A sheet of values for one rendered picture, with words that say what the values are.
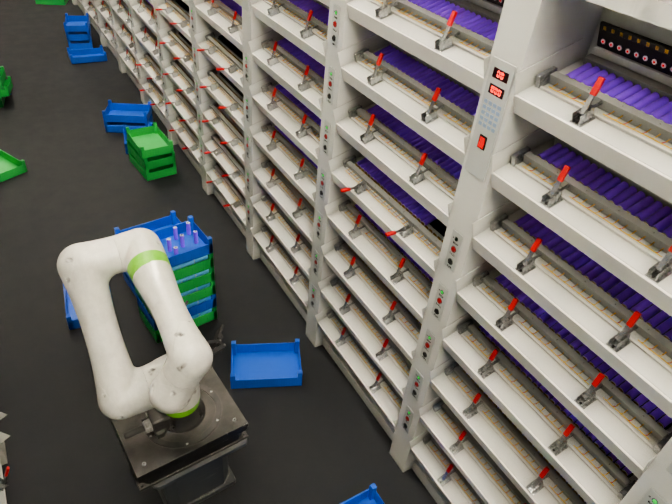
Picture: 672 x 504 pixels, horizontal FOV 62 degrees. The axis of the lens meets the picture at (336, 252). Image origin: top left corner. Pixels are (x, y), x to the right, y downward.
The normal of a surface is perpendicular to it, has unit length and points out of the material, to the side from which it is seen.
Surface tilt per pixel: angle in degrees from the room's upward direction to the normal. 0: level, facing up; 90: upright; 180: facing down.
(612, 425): 18
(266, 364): 0
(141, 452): 1
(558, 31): 90
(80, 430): 0
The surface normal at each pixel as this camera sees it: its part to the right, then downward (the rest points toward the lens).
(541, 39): 0.50, 0.57
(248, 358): 0.08, -0.78
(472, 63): -0.18, -0.66
